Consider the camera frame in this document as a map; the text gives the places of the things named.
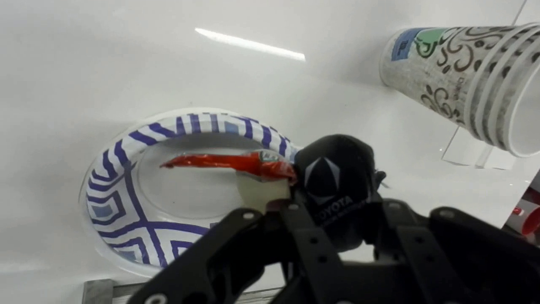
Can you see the patterned paper cup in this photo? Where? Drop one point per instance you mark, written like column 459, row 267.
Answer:
column 472, row 72

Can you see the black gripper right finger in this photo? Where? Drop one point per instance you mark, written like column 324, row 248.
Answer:
column 449, row 258

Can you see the white paper bowl blue pattern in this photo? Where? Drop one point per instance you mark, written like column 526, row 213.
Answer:
column 118, row 196

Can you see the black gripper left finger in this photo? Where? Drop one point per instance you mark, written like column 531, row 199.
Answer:
column 253, row 263

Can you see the red plastic cup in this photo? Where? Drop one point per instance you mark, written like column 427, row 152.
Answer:
column 525, row 221

